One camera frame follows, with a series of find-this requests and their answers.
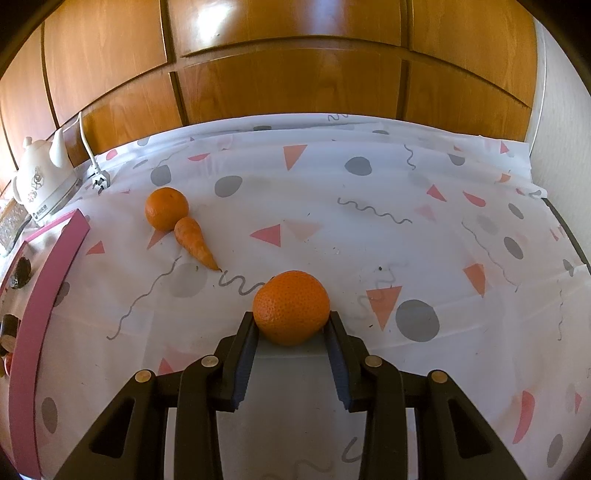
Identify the cut sugarcane piece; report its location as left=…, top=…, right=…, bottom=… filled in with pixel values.
left=0, top=313, right=21, bottom=356

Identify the silver tissue box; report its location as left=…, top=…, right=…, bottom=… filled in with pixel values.
left=0, top=199, right=31, bottom=256

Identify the small orange carrot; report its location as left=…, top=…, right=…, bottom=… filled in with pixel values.
left=174, top=217, right=220, bottom=271

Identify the pink shallow tray box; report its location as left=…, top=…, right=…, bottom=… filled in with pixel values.
left=1, top=210, right=90, bottom=479

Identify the patterned white tablecloth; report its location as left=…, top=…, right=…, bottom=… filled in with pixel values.
left=35, top=115, right=590, bottom=479

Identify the orange mandarin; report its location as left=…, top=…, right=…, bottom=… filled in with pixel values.
left=144, top=187, right=189, bottom=232
left=252, top=270, right=331, bottom=347

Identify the white ceramic electric kettle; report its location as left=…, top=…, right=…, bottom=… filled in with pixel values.
left=12, top=129, right=81, bottom=225

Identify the white power cord with plug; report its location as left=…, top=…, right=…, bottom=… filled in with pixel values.
left=66, top=111, right=112, bottom=193

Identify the red tomato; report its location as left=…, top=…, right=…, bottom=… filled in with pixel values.
left=3, top=353, right=13, bottom=375

